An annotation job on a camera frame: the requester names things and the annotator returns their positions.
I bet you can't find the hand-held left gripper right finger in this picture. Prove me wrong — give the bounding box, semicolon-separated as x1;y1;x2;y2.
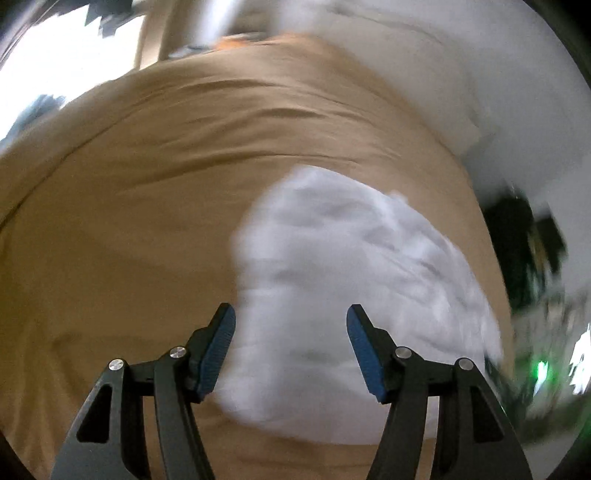
346;304;534;480

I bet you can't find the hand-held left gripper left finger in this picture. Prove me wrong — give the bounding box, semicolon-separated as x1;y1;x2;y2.
50;302;237;480

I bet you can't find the beige curtain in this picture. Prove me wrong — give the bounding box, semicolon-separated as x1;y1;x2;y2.
134;0;190;63

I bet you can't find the bed with tan quilt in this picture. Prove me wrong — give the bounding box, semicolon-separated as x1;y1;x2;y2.
0;34;518;480

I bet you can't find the black hanging coat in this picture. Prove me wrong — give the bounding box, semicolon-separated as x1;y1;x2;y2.
482;191;571;319

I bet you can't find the white quilted puffer jacket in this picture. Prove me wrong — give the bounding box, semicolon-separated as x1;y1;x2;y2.
215;165;506;446

